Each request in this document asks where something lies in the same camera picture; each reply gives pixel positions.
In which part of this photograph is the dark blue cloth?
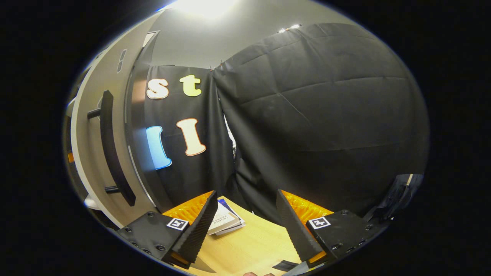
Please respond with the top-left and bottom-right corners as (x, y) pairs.
(364, 173), (424, 230)

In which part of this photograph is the white paper booklet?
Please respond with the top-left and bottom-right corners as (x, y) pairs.
(207, 201), (241, 235)

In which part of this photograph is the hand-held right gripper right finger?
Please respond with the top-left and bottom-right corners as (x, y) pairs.
(276, 189), (385, 269)

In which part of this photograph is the black backdrop cloth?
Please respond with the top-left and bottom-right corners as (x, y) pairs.
(146, 23), (430, 227)

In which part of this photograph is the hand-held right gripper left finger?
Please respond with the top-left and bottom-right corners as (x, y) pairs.
(115, 191), (218, 269)

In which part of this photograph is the grey cabinet door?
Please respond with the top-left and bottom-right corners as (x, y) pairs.
(70, 11), (154, 227)

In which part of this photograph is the black strap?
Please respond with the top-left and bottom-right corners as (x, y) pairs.
(272, 260), (303, 272)

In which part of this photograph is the blue cover book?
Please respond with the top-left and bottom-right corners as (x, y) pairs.
(217, 198), (246, 232)

